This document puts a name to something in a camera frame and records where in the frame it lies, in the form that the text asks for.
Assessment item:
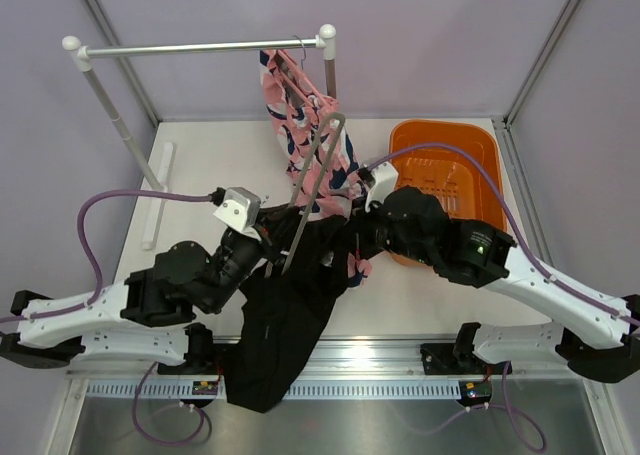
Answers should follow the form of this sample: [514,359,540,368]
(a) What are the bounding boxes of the silver clothes rack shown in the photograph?
[61,23,337,251]

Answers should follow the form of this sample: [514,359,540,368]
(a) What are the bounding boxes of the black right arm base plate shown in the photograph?
[420,342,486,375]

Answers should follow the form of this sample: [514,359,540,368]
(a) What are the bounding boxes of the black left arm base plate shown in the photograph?
[156,343,240,376]

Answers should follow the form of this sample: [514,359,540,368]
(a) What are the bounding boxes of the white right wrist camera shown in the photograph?
[358,161,398,213]

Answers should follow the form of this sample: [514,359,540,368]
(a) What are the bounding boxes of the white slotted cable duct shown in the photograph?
[86,379,462,400]

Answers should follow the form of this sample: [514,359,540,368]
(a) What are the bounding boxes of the orange plastic basket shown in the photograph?
[384,119,510,268]

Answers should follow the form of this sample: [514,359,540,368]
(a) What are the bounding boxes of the aluminium front rail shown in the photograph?
[64,336,609,379]

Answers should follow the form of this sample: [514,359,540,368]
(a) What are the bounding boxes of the black shorts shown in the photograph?
[221,187,449,413]

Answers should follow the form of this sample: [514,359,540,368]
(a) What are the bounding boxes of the grey metal hanger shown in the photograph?
[261,112,347,279]

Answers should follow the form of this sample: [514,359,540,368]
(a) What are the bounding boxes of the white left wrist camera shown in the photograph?
[213,187,261,240]

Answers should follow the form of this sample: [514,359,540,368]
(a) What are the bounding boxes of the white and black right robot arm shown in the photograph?
[383,210,639,384]

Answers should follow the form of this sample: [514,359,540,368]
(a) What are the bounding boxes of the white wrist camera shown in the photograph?
[358,161,398,213]
[213,187,261,240]

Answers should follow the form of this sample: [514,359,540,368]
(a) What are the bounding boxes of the pink shark print shorts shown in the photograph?
[257,48,374,291]

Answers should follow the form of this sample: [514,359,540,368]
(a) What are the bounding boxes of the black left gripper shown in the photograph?
[203,204,299,314]

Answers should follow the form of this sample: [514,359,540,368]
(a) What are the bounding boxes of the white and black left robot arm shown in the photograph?
[1,225,273,374]

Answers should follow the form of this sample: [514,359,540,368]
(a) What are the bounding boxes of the pink hanger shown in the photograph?
[275,49,327,108]

